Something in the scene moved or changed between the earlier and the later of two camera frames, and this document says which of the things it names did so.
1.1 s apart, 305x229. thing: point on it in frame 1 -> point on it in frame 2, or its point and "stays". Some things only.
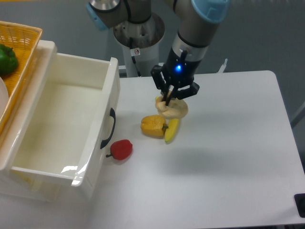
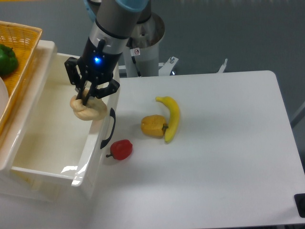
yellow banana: [172, 128] stays
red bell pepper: [120, 150] stays
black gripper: [177, 73] -> [95, 69]
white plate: [4, 98] stays
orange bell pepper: [154, 126] stays
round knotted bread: [176, 109] -> [95, 109]
